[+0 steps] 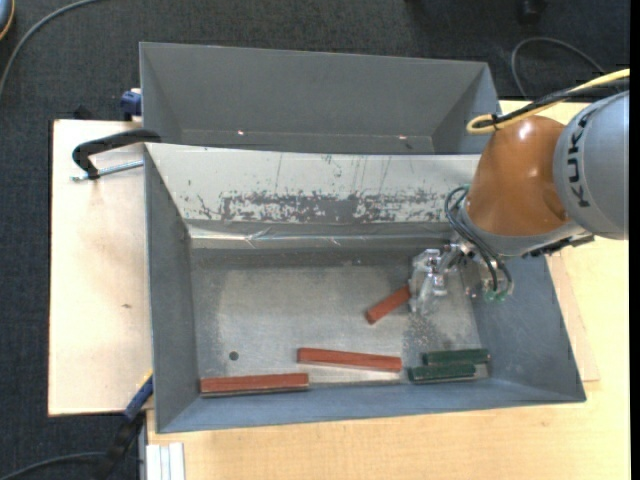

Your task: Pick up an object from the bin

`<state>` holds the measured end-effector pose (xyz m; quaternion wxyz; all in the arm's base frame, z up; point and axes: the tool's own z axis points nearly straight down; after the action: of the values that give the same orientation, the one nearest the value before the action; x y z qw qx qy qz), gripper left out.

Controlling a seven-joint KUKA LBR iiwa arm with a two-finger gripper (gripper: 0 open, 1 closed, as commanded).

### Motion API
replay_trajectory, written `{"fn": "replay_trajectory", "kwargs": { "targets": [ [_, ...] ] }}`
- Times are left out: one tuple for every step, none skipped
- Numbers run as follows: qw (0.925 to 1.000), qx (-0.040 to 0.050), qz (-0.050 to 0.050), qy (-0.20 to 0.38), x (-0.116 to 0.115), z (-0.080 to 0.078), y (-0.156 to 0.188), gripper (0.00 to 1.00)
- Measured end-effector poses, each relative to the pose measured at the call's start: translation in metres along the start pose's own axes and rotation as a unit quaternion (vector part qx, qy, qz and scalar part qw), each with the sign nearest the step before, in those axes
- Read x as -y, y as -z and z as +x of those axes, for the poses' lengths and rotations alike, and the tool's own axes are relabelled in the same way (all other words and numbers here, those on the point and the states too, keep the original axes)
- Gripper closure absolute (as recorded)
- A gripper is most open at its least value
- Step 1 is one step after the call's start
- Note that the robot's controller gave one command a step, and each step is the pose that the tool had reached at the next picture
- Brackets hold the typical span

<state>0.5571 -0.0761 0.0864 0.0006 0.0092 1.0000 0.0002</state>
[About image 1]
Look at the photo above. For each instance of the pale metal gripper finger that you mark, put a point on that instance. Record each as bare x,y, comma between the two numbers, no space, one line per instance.
431,290
426,260

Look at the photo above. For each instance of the grey metal bin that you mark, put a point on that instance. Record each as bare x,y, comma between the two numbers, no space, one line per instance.
310,308

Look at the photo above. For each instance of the red-brown block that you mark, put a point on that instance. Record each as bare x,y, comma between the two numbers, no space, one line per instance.
387,307
350,359
254,384

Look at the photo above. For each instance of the dark green flat block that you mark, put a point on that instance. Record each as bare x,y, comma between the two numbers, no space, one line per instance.
442,372
455,356

